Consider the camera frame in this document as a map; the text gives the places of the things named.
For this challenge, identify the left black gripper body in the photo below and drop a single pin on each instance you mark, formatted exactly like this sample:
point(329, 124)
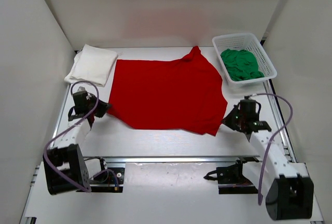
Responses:
point(92, 99)

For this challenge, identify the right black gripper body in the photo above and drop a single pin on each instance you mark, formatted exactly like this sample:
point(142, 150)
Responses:
point(241, 118)

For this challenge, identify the white t shirt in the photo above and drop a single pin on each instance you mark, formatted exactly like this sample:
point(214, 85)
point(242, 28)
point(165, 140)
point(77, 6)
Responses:
point(92, 64)

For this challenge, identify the red t shirt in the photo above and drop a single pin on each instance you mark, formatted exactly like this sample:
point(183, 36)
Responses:
point(181, 94)

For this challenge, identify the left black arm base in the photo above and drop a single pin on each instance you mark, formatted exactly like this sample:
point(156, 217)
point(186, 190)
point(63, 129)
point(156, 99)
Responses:
point(104, 176)

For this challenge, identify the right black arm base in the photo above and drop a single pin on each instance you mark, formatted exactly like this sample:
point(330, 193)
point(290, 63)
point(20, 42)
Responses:
point(231, 179)

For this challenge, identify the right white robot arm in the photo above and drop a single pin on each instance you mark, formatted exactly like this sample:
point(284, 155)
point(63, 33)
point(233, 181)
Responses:
point(286, 194)

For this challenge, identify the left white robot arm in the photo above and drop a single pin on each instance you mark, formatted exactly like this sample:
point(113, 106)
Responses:
point(65, 167)

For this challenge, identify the green t shirt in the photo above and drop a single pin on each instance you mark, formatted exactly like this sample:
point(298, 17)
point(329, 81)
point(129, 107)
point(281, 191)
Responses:
point(241, 65)

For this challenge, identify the white plastic basket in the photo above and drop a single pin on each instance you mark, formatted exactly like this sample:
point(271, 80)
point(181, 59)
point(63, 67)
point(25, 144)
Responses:
point(249, 42)

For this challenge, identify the aluminium table rail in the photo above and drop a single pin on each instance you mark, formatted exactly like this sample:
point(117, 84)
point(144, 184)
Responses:
point(169, 159)

